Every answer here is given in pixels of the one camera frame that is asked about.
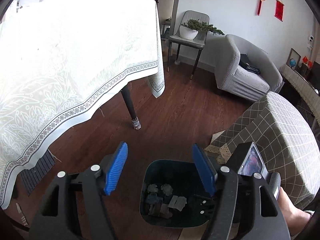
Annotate white security camera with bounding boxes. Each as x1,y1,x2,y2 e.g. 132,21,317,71
308,36,314,46

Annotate black handbag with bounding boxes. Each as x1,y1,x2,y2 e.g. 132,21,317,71
239,54,260,74

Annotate small blue globe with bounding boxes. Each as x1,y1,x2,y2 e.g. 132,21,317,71
289,59,297,68

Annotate framed picture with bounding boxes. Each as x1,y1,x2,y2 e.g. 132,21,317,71
286,48,301,70

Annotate small red flags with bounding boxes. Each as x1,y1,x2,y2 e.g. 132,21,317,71
302,56,313,69

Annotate black table leg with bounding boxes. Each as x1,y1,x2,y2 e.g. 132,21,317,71
120,85,141,130

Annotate beige lace desk cloth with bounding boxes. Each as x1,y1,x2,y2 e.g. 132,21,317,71
279,64,320,124

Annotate grey armchair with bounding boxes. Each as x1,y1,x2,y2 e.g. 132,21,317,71
213,34,283,102

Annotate right red wall scroll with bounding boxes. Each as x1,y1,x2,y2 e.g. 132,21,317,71
274,0,284,21

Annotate grey dining chair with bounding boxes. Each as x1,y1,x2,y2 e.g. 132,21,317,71
167,10,209,79

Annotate potted green plant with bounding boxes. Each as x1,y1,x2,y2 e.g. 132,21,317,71
178,19,224,40

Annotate teal trash bin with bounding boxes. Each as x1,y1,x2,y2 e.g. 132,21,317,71
139,159,215,229

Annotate black monitor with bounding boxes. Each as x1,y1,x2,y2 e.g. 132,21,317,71
309,61,320,90

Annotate white patterned tablecloth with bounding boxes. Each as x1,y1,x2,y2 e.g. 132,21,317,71
1,0,165,209

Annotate person's right hand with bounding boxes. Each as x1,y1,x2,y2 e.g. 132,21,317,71
278,187,314,239

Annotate dark striped floor mat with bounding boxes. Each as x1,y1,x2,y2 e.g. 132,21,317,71
20,150,56,196

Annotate grey checked round tablecloth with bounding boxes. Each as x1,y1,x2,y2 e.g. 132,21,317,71
205,92,319,209

